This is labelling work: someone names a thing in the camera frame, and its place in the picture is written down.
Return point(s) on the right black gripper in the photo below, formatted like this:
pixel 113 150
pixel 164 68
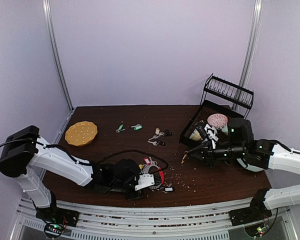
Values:
pixel 209 153

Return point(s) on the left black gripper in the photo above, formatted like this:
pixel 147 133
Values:
pixel 129 196

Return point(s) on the key with yellow tag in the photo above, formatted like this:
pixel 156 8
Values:
pixel 184 158

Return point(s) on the metal keyring with red handle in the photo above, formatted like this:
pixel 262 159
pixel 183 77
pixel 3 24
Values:
pixel 158 174

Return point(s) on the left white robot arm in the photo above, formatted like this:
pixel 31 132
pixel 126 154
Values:
pixel 26 149

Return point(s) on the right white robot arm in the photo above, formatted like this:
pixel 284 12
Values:
pixel 253 155

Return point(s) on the keys with yellow tag cluster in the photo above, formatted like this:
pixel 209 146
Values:
pixel 155 140

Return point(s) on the yellow checked bowl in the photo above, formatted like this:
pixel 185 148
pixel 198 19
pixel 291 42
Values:
pixel 195 136

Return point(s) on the pale green bowl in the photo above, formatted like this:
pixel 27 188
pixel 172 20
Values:
pixel 225 130

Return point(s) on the pink patterned bowl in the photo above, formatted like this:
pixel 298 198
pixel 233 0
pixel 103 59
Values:
pixel 217 120

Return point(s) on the pale green plate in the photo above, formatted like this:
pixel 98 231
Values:
pixel 249 167

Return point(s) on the black dish rack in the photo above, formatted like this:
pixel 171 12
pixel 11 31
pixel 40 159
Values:
pixel 219 96

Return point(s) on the key with dark green tag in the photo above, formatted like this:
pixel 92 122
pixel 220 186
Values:
pixel 120 129

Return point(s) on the key with light green tag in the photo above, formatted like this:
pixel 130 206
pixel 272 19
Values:
pixel 137 127

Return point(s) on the yellow dotted plate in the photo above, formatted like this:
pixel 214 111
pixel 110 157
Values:
pixel 81 133

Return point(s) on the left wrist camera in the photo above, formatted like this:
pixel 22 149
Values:
pixel 152 181

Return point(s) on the red tag on ring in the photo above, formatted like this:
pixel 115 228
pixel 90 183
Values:
pixel 147 160

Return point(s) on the black tagged key on ring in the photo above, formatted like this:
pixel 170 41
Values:
pixel 168 189

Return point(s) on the right aluminium frame post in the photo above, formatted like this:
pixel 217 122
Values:
pixel 252 43

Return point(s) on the aluminium frame post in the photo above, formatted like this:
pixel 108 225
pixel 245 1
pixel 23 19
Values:
pixel 252 43
pixel 55 52

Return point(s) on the left aluminium frame post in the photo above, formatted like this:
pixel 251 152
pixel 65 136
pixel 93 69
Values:
pixel 55 52

